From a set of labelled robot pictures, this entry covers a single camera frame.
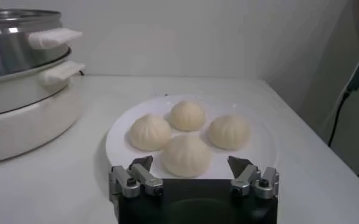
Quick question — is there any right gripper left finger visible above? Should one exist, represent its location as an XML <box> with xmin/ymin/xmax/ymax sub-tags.
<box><xmin>108</xmin><ymin>155</ymin><xmax>165</xmax><ymax>202</ymax></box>

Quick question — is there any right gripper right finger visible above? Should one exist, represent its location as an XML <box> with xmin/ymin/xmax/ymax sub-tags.
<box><xmin>227</xmin><ymin>155</ymin><xmax>280</xmax><ymax>200</ymax></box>

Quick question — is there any white steamed baozi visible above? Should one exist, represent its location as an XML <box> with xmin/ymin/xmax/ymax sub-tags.
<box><xmin>168</xmin><ymin>99</ymin><xmax>207</xmax><ymax>132</ymax></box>
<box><xmin>208</xmin><ymin>114</ymin><xmax>252</xmax><ymax>151</ymax></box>
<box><xmin>161</xmin><ymin>134</ymin><xmax>212</xmax><ymax>178</ymax></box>
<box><xmin>129</xmin><ymin>113</ymin><xmax>172</xmax><ymax>152</ymax></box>

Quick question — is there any white round plate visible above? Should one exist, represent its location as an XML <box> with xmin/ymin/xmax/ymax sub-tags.
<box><xmin>105</xmin><ymin>94</ymin><xmax>277</xmax><ymax>183</ymax></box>

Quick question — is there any white electric cooker base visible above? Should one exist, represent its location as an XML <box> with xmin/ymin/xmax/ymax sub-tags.
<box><xmin>0</xmin><ymin>59</ymin><xmax>86</xmax><ymax>166</ymax></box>

